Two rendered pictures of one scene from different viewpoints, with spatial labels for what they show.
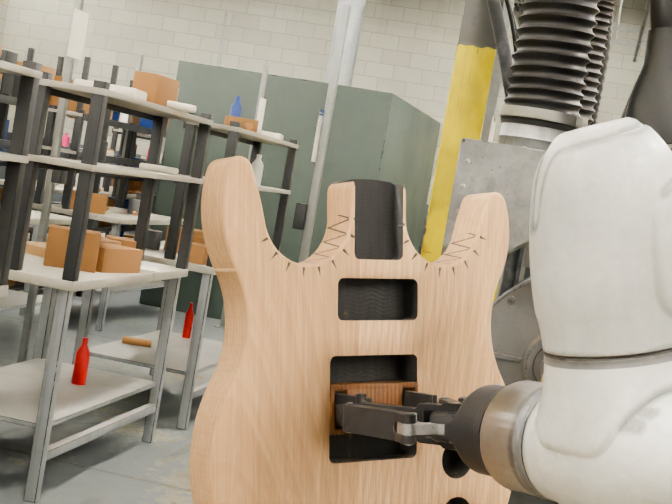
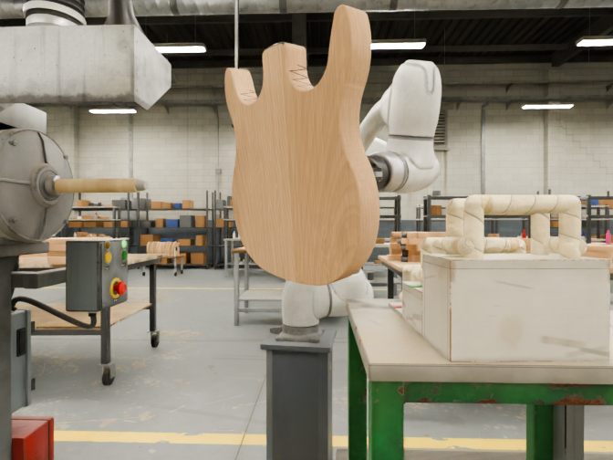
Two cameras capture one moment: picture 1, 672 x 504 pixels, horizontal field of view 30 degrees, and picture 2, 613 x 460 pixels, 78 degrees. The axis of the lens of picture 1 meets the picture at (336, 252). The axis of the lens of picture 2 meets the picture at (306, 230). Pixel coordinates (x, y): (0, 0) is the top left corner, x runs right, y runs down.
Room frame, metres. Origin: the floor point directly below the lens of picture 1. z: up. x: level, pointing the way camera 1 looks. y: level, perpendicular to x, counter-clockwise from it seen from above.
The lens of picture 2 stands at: (1.28, 0.61, 1.15)
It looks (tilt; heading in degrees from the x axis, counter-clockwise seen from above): 0 degrees down; 261
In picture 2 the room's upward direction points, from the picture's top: straight up
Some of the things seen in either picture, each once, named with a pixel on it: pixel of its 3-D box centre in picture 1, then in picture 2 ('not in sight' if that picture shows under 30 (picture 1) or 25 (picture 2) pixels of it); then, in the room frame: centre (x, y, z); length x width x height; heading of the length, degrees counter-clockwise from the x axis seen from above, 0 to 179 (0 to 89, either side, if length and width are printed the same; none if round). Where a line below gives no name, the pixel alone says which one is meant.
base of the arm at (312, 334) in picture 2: not in sight; (296, 329); (1.07, -0.97, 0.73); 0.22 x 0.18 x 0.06; 161
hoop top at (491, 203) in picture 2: not in sight; (522, 203); (0.81, 0.02, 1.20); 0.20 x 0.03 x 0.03; 171
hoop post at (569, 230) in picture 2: not in sight; (569, 231); (0.73, 0.04, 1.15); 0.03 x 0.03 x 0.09
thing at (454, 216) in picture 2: not in sight; (454, 230); (0.88, -0.07, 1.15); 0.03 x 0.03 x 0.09
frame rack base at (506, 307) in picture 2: not in sight; (506, 302); (0.80, -0.02, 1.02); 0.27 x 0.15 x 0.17; 172
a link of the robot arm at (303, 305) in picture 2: not in sight; (303, 296); (1.04, -0.96, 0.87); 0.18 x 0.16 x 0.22; 9
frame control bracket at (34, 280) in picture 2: not in sight; (56, 276); (1.80, -0.53, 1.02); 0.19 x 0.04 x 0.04; 79
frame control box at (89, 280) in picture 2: not in sight; (70, 283); (1.79, -0.59, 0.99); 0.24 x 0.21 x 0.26; 169
